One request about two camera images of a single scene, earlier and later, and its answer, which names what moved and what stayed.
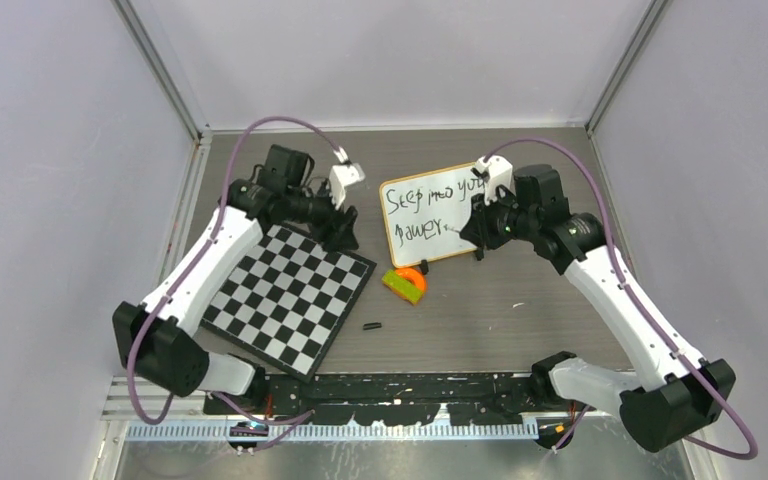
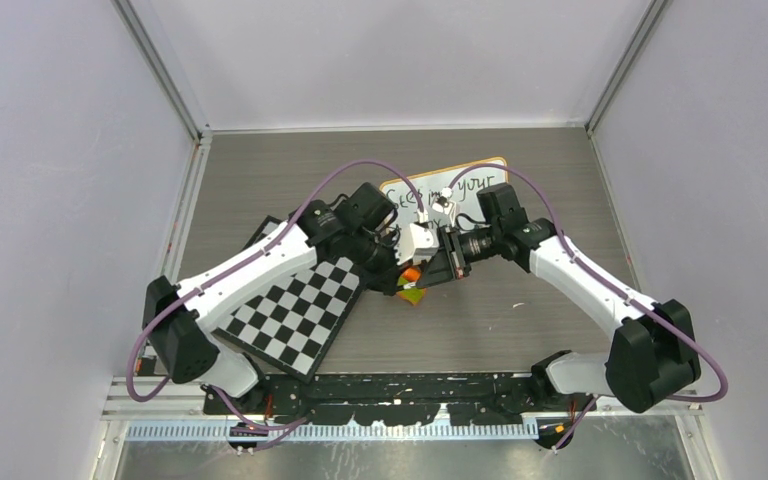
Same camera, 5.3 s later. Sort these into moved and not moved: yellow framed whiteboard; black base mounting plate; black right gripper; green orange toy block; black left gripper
Moved: black left gripper; black right gripper
Not moved: yellow framed whiteboard; green orange toy block; black base mounting plate
